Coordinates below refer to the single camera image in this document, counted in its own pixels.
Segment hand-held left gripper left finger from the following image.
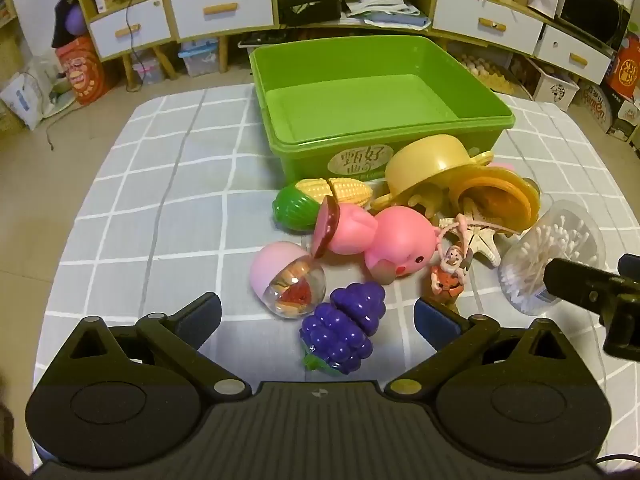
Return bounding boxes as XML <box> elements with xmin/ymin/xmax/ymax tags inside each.
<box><xmin>60</xmin><ymin>291</ymin><xmax>252</xmax><ymax>402</ymax></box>

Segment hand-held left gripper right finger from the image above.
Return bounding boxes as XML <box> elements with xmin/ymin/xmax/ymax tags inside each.
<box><xmin>385</xmin><ymin>296</ymin><xmax>581</xmax><ymax>401</ymax></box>

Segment clear cotton swab container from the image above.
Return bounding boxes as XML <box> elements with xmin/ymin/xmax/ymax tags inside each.
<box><xmin>499</xmin><ymin>200</ymin><xmax>607</xmax><ymax>316</ymax></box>

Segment small dwarf figurine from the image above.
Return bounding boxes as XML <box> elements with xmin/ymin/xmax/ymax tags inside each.
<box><xmin>431</xmin><ymin>245</ymin><xmax>473</xmax><ymax>306</ymax></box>

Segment pink clear capsule toy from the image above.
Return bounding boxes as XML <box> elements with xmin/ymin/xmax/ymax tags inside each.
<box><xmin>250</xmin><ymin>241</ymin><xmax>327</xmax><ymax>318</ymax></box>

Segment pink pig toy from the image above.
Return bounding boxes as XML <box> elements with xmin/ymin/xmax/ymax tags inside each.
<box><xmin>310</xmin><ymin>196</ymin><xmax>451</xmax><ymax>281</ymax></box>

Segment beige starfish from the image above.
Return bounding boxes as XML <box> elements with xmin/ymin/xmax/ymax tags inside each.
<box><xmin>439</xmin><ymin>212</ymin><xmax>516</xmax><ymax>267</ymax></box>

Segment purple toy grapes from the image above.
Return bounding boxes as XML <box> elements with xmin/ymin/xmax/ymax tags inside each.
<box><xmin>299</xmin><ymin>281</ymin><xmax>387</xmax><ymax>375</ymax></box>

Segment orange yellow toy fruit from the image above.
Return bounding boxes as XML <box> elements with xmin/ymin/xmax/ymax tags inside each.
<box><xmin>457</xmin><ymin>169</ymin><xmax>542</xmax><ymax>233</ymax></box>

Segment green plastic storage box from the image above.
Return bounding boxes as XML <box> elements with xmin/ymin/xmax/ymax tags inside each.
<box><xmin>249</xmin><ymin>35</ymin><xmax>516</xmax><ymax>193</ymax></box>

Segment grey checkered tablecloth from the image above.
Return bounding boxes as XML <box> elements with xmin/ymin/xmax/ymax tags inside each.
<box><xmin>32</xmin><ymin>85</ymin><xmax>636</xmax><ymax>471</ymax></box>

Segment large olive toy octopus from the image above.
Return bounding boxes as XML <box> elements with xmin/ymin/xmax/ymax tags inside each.
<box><xmin>407</xmin><ymin>185</ymin><xmax>453</xmax><ymax>217</ymax></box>

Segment toy corn cob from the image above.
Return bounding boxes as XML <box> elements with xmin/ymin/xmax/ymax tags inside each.
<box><xmin>272</xmin><ymin>178</ymin><xmax>373</xmax><ymax>232</ymax></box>

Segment round printed tin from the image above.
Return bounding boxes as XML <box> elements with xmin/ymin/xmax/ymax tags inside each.
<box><xmin>580</xmin><ymin>85</ymin><xmax>613</xmax><ymax>133</ymax></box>

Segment red gift box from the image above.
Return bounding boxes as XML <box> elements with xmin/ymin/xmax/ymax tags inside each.
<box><xmin>605</xmin><ymin>45</ymin><xmax>640</xmax><ymax>101</ymax></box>

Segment white printed cardboard box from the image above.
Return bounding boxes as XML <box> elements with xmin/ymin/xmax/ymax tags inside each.
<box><xmin>532</xmin><ymin>57</ymin><xmax>581</xmax><ymax>111</ymax></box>

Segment white cabinet drawer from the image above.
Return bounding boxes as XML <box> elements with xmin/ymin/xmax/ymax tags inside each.
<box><xmin>537</xmin><ymin>25</ymin><xmax>613</xmax><ymax>86</ymax></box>
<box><xmin>432</xmin><ymin>0</ymin><xmax>545</xmax><ymax>41</ymax></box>
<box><xmin>89</xmin><ymin>0</ymin><xmax>172</xmax><ymax>58</ymax></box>
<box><xmin>169</xmin><ymin>0</ymin><xmax>275</xmax><ymax>41</ymax></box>

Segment egg tray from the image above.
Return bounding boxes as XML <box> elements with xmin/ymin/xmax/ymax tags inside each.
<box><xmin>460</xmin><ymin>52</ymin><xmax>506</xmax><ymax>91</ymax></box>

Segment clear bin with pink contents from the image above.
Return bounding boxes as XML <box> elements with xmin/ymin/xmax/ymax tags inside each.
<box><xmin>131</xmin><ymin>55</ymin><xmax>166</xmax><ymax>86</ymax></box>

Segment clear bin with blue lid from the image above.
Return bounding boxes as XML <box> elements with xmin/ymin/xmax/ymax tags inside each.
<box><xmin>179</xmin><ymin>40</ymin><xmax>221</xmax><ymax>78</ymax></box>

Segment black microwave oven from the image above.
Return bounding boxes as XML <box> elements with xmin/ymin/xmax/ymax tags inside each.
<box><xmin>555</xmin><ymin>0</ymin><xmax>633</xmax><ymax>56</ymax></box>

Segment orange red printed box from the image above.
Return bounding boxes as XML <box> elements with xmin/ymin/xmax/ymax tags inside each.
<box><xmin>55</xmin><ymin>35</ymin><xmax>113</xmax><ymax>106</ymax></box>

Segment white plastic bag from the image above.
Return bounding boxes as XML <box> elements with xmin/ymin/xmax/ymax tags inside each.
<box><xmin>0</xmin><ymin>72</ymin><xmax>51</xmax><ymax>131</ymax></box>

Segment black flat keyboard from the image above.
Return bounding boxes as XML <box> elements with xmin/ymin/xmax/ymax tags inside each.
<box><xmin>237</xmin><ymin>30</ymin><xmax>291</xmax><ymax>49</ymax></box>

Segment wooden cabinet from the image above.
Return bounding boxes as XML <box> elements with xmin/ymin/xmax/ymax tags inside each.
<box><xmin>70</xmin><ymin>0</ymin><xmax>633</xmax><ymax>91</ymax></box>

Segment pile of folded cloths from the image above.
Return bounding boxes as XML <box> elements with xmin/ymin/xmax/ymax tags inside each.
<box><xmin>345</xmin><ymin>0</ymin><xmax>431</xmax><ymax>28</ymax></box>

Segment black bag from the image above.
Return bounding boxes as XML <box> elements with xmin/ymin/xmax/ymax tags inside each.
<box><xmin>276</xmin><ymin>0</ymin><xmax>346</xmax><ymax>26</ymax></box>

